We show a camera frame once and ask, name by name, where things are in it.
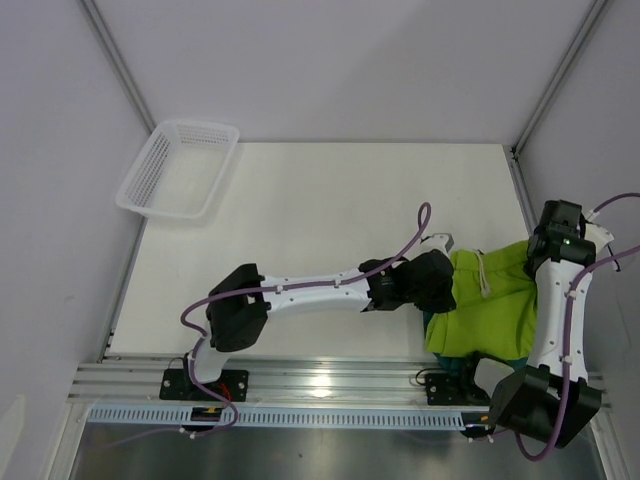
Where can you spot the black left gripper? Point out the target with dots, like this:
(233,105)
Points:
(444,303)

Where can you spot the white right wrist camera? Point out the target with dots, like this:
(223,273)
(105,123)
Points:
(596,233)

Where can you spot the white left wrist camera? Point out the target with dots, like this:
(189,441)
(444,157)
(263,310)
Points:
(440,241)

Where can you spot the slotted white cable duct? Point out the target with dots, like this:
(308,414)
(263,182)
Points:
(412,419)

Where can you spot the left aluminium frame post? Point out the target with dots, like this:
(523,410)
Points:
(108,45)

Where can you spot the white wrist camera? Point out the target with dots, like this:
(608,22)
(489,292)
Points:
(440,241)
(596,233)

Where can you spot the white plastic basket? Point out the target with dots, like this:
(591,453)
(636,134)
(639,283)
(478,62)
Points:
(180,171)

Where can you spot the aluminium mounting rail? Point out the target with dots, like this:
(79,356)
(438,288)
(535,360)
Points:
(294,382)

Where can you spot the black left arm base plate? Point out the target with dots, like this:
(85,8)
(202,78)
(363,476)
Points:
(176,385)

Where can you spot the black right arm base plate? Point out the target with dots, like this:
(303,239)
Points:
(444,389)

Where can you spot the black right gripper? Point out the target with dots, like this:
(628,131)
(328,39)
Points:
(530,268)

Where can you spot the teal green shorts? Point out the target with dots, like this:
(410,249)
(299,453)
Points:
(455,366)

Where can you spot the lime green shorts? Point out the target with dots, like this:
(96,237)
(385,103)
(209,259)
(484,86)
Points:
(496,307)

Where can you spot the right aluminium frame post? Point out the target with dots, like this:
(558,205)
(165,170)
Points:
(577,45)

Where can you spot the aluminium frame post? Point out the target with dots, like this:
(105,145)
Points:
(108,45)
(577,45)

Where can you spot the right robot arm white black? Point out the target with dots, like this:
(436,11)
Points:
(549,399)

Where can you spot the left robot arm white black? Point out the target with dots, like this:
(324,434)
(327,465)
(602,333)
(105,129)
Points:
(232,317)

